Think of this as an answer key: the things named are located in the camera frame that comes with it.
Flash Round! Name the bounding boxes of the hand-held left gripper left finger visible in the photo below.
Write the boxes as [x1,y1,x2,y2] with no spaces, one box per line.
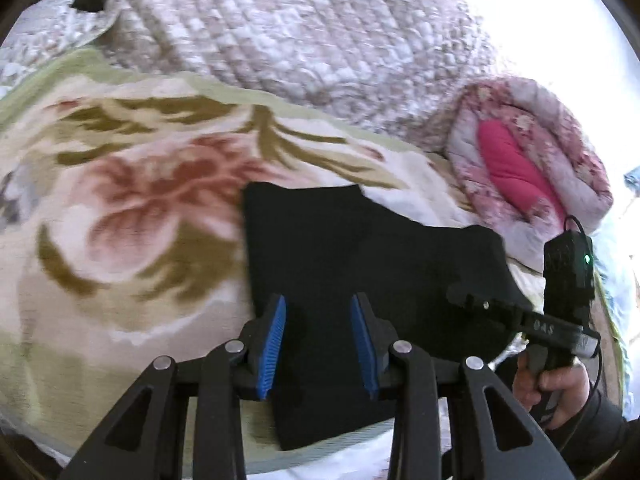
[59,292,288,480]

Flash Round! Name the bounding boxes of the white quilted bedspread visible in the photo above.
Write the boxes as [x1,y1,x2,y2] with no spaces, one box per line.
[0,0,506,146]

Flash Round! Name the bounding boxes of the floral fleece blanket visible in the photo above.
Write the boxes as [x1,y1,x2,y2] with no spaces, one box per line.
[0,47,551,476]

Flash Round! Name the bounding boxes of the person's right hand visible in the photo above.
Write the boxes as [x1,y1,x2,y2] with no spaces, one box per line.
[512,352,593,428]

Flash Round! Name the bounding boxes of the black pants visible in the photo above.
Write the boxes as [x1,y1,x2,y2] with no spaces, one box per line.
[241,182,531,452]

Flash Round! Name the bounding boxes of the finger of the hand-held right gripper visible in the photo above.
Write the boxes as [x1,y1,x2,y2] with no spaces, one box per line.
[446,282,526,328]

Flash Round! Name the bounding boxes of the person's right forearm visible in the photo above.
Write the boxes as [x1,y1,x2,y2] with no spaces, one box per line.
[545,395,640,480]

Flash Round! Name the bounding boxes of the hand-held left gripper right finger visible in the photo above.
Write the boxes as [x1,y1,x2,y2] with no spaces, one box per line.
[349,292,576,480]

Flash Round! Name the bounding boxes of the pink floral comforter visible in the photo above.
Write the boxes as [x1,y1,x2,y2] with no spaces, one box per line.
[446,76,615,256]

